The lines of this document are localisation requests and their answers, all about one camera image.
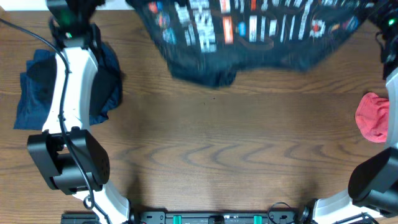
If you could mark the black orange patterned jersey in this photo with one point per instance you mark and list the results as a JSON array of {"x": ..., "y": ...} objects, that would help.
[{"x": 207, "y": 42}]

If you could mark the red t-shirt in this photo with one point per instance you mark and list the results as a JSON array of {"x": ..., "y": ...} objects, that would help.
[{"x": 372, "y": 117}]

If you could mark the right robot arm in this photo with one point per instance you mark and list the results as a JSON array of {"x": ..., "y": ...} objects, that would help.
[{"x": 372, "y": 188}]

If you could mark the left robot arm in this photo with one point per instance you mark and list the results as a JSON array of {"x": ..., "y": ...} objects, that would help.
[{"x": 66, "y": 154}]

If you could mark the folded black garment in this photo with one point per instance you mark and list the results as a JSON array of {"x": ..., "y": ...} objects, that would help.
[{"x": 42, "y": 75}]

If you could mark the folded navy blue garment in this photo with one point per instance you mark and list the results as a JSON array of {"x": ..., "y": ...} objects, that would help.
[{"x": 28, "y": 119}]

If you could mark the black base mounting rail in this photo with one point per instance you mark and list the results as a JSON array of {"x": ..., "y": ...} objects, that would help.
[{"x": 278, "y": 213}]

